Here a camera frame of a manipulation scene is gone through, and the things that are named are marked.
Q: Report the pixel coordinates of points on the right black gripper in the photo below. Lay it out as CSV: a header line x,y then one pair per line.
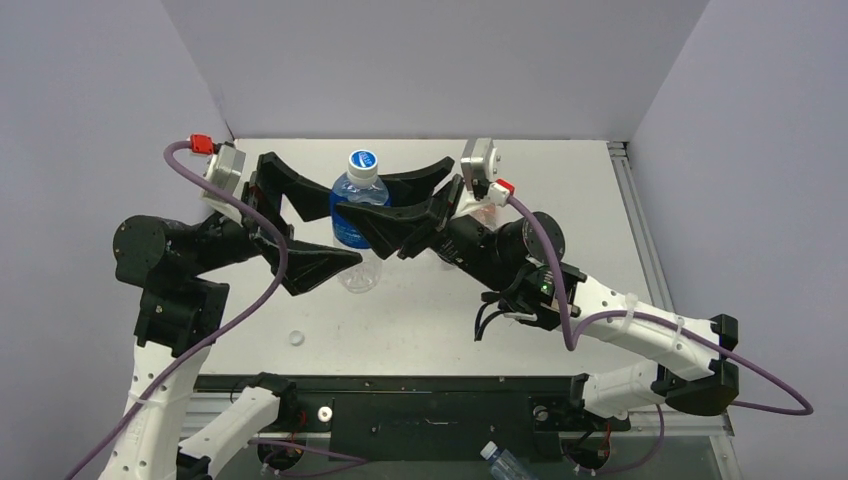
x,y
433,216

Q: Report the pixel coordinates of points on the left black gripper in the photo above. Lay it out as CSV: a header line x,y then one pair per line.
x,y
311,199

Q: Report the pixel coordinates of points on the clear bottle blue label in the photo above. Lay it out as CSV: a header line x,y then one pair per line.
x,y
358,186

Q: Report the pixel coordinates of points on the blue-white bottle cap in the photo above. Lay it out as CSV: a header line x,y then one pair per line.
x,y
296,338

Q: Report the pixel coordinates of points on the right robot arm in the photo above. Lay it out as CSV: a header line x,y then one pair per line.
x,y
475,223

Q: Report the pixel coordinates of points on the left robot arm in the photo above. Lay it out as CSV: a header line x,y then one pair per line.
x,y
181,316

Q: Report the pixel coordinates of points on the water bottle under table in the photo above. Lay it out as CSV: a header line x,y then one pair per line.
x,y
503,465

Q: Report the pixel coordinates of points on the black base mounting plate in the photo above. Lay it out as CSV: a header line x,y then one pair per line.
x,y
441,418

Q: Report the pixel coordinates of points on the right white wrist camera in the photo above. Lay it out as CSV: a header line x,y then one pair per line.
x,y
479,164

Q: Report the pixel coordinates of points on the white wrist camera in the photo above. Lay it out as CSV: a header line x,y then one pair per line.
x,y
479,164
224,168

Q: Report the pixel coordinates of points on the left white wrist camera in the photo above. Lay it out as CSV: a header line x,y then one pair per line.
x,y
224,168

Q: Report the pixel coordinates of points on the aluminium frame rail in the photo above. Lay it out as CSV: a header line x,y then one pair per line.
x,y
645,245

